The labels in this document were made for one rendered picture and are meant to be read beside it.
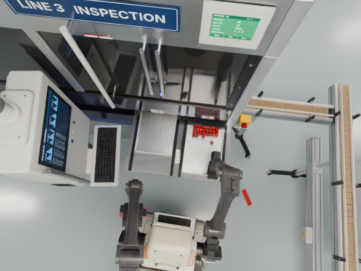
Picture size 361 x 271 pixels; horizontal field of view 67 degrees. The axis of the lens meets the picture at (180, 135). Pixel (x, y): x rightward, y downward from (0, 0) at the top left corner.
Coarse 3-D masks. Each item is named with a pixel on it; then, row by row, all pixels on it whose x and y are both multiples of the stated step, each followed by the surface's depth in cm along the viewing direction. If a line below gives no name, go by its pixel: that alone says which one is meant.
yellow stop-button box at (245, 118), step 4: (244, 112) 181; (248, 112) 181; (240, 116) 181; (244, 116) 181; (248, 116) 181; (240, 120) 180; (244, 120) 180; (248, 120) 180; (240, 124) 186; (248, 124) 184
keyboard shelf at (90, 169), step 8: (96, 128) 202; (120, 128) 202; (96, 136) 200; (120, 136) 201; (96, 144) 198; (120, 144) 200; (88, 152) 197; (88, 160) 196; (88, 168) 194; (96, 184) 191; (104, 184) 191; (112, 184) 191
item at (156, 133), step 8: (144, 112) 197; (152, 112) 197; (144, 120) 195; (152, 120) 195; (160, 120) 195; (168, 120) 195; (176, 120) 193; (144, 128) 194; (152, 128) 194; (160, 128) 194; (168, 128) 194; (136, 136) 189; (144, 136) 192; (152, 136) 192; (160, 136) 192; (168, 136) 192; (136, 144) 191; (144, 144) 191; (152, 144) 191; (160, 144) 191; (168, 144) 191; (152, 152) 186; (160, 152) 189; (168, 152) 189
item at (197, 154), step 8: (192, 128) 194; (200, 136) 192; (192, 144) 191; (200, 144) 191; (208, 144) 191; (216, 144) 191; (184, 152) 186; (192, 152) 189; (200, 152) 189; (208, 152) 189; (184, 160) 188; (192, 160) 188; (200, 160) 188; (208, 160) 188; (184, 168) 186; (192, 168) 186; (200, 168) 187
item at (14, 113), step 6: (0, 102) 108; (0, 108) 108; (6, 108) 113; (12, 108) 118; (18, 108) 120; (0, 114) 111; (6, 114) 114; (12, 114) 117; (18, 114) 119; (0, 120) 117; (6, 120) 117; (12, 120) 117; (18, 120) 120
